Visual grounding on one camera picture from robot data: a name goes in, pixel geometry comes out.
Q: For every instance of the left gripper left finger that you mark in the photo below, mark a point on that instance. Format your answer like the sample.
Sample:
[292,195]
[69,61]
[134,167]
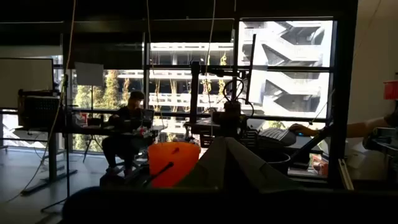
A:
[205,174]

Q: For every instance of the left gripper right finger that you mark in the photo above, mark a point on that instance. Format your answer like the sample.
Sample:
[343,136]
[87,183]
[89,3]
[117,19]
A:
[248,174]

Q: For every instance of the black pumpkin bucket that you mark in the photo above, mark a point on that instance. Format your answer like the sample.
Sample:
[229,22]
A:
[276,160]

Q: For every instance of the person's forearm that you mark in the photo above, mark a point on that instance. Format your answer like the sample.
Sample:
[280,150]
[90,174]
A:
[357,127]

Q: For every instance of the orange pumpkin bucket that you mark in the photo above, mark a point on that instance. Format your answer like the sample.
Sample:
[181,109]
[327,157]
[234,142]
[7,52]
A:
[174,161]

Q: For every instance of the computer keyboard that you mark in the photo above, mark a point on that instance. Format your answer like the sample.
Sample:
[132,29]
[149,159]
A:
[275,135]

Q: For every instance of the black gantry stand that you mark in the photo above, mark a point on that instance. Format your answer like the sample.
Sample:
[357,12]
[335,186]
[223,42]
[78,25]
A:
[194,93]

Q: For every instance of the person's hand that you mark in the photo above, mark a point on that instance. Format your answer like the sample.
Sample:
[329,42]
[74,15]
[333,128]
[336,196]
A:
[303,129]

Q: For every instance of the red cardboard box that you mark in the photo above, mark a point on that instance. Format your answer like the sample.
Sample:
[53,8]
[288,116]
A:
[320,166]

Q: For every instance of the person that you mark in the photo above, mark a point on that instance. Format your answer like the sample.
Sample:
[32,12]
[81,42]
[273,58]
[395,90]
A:
[124,124]

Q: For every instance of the black tripod stand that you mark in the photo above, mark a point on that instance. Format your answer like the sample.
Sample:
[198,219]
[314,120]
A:
[91,93]

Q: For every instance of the white square panel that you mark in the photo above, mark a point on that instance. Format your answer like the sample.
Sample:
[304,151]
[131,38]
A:
[89,74]

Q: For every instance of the red container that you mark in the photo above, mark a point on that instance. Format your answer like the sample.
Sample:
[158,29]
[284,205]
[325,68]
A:
[390,90]

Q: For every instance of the black mesh box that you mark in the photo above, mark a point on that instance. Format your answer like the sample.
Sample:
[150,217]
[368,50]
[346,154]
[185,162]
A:
[38,112]

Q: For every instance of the white board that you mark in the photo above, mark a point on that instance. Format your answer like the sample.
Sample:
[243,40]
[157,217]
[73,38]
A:
[26,82]

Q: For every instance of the silver frame bracket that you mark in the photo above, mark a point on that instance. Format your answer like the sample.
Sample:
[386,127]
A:
[345,174]

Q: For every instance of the black aluminium table frame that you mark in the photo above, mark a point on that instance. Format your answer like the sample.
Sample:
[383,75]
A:
[342,93]

